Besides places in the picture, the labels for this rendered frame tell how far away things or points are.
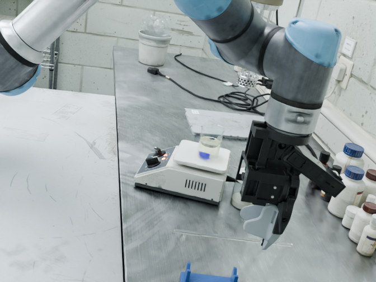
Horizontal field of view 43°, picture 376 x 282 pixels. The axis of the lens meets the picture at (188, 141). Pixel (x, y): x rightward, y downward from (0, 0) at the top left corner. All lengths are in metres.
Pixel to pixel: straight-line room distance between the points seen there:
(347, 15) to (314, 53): 0.99
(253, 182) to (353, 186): 0.46
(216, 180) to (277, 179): 0.35
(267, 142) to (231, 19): 0.19
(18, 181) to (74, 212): 0.16
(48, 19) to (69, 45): 2.46
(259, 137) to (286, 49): 0.13
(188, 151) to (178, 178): 0.07
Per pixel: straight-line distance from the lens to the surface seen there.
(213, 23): 0.64
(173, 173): 1.06
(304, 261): 0.99
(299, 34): 0.66
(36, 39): 1.07
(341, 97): 1.58
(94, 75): 3.55
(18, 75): 1.10
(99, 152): 1.23
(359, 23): 1.57
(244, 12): 0.65
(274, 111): 0.69
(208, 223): 1.01
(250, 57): 0.70
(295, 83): 0.67
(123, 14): 3.45
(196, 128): 1.44
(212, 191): 1.06
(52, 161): 1.17
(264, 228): 0.77
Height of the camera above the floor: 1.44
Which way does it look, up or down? 23 degrees down
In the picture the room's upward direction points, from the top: 10 degrees clockwise
